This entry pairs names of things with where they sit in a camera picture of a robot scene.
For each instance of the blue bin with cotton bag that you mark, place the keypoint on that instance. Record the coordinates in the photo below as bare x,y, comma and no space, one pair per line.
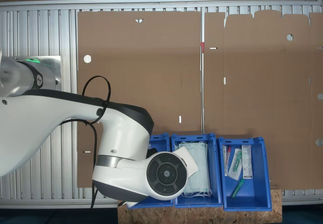
161,143

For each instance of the stack of white masks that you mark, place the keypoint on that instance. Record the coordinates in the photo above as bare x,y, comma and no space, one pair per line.
202,163

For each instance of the blue bin with masks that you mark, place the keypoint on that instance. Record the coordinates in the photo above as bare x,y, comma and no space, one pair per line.
214,183

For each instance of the red-capped tube in packet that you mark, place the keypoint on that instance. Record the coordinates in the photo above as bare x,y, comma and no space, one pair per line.
227,161

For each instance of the loose green tube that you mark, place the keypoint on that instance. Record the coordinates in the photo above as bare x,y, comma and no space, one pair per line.
237,188

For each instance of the chipboard wood block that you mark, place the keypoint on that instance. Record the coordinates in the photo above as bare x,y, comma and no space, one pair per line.
202,215

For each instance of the long white printed packet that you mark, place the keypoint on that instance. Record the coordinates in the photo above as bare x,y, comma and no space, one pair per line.
247,163

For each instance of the blue bin with tubes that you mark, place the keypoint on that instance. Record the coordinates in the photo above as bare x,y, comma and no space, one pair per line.
255,196

